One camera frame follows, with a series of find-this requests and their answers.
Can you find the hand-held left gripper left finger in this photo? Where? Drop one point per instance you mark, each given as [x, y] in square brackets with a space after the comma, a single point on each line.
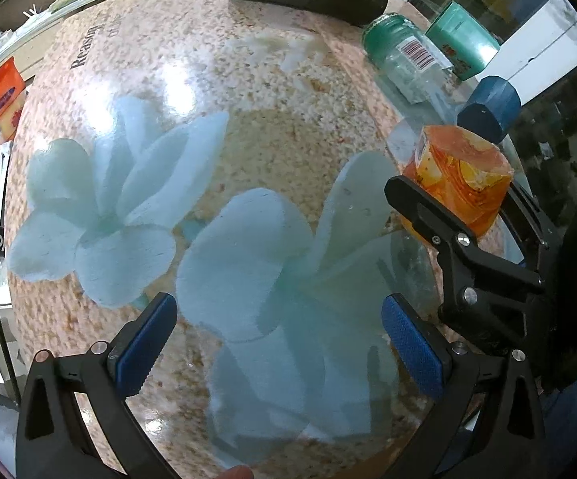
[144, 344]

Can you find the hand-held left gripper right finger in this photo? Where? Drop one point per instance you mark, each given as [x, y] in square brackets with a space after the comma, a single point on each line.
[413, 349]

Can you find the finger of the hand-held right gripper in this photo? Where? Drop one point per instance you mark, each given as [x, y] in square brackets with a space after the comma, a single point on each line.
[525, 224]
[455, 252]

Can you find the orange patterned cup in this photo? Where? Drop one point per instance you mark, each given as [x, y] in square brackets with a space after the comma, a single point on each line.
[460, 179]

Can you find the person's left hand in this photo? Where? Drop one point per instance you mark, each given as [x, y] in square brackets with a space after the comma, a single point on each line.
[237, 472]

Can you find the blue bottle cap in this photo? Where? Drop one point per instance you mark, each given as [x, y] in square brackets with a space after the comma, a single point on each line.
[493, 105]

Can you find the teal plastic container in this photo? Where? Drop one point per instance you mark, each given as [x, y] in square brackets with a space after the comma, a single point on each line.
[460, 40]

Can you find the floral printed tablecloth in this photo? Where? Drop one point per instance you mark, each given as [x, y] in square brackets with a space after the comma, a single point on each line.
[218, 159]

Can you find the green glass jar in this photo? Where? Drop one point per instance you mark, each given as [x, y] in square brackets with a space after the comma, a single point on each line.
[408, 52]

